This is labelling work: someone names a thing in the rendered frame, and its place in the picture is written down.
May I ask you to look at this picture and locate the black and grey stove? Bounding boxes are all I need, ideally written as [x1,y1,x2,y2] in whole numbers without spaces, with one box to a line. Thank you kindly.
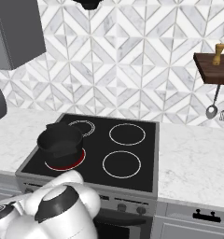
[14,112,161,239]

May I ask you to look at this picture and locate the grey hanging ladle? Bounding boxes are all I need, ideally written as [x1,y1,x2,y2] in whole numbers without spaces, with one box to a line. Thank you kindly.
[204,83,222,120]

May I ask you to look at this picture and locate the grey wall cupboard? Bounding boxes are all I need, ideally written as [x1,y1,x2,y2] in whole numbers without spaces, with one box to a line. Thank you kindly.
[0,0,48,71]

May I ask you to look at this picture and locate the black oven door handle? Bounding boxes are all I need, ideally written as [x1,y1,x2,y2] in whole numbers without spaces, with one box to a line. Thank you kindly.
[94,214,154,229]

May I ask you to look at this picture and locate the grey drawer front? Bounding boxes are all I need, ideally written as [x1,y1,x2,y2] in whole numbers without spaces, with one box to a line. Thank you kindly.
[156,200,224,226]
[0,172,25,198]

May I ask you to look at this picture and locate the grey cupboard door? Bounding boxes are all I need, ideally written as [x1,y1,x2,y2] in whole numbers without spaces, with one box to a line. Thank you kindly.
[151,215,224,239]

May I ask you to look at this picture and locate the wooden pepper mill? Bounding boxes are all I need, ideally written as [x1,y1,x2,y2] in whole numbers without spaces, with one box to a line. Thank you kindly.
[212,43,224,66]

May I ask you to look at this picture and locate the dark wooden wall shelf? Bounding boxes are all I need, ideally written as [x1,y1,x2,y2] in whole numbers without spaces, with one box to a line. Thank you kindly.
[192,51,224,86]

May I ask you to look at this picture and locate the black drawer handle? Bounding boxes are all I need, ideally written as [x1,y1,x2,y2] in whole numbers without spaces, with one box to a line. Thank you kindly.
[191,208,222,224]

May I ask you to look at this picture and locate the black range hood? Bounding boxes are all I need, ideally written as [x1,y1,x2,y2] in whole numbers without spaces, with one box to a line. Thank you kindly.
[72,0,104,11]

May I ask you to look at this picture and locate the black cooking pot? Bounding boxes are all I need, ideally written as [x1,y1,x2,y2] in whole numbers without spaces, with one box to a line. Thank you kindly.
[36,121,85,168]

